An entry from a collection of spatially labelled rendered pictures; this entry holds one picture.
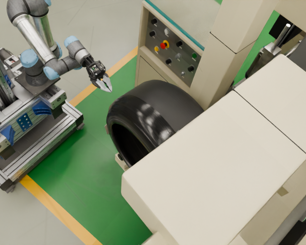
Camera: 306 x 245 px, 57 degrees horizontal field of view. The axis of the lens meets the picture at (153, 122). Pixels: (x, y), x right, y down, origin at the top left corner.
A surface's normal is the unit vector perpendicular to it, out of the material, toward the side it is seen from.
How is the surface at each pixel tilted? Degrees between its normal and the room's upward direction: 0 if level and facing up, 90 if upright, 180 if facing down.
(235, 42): 90
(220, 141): 0
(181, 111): 6
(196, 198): 0
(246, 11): 90
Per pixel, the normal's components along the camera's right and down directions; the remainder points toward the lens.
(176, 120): 0.22, -0.37
